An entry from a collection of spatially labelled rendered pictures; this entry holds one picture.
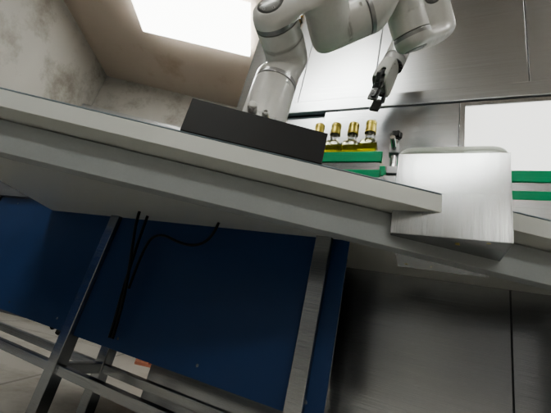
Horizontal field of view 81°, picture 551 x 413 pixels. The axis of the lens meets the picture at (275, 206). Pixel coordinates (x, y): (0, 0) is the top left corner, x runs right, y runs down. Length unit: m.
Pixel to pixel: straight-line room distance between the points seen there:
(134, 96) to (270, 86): 4.48
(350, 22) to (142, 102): 4.38
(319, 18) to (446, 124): 0.64
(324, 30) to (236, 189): 0.41
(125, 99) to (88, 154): 4.48
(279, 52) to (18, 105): 0.49
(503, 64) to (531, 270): 0.90
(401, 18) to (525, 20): 0.79
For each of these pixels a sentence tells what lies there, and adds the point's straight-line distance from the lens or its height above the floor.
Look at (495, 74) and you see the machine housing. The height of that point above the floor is 1.46.
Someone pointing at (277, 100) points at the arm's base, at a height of 0.90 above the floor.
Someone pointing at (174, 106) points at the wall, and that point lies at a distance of 4.88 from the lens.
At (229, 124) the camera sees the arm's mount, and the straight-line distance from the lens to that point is 0.57.
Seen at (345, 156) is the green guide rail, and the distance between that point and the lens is 0.90.
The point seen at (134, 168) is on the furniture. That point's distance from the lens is 0.61.
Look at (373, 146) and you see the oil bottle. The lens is 1.03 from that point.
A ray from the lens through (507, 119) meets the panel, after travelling 1.27.
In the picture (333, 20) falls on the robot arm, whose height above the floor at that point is 1.09.
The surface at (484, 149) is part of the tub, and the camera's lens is 0.65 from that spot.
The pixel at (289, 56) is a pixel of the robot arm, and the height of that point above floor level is 1.04.
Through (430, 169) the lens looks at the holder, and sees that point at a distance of 0.62.
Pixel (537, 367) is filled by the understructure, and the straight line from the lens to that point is 1.06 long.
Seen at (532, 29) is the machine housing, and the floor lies 1.65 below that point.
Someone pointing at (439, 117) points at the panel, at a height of 1.26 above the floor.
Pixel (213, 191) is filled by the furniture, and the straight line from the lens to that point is 0.56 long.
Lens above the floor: 0.48
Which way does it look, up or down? 20 degrees up
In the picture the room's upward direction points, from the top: 14 degrees clockwise
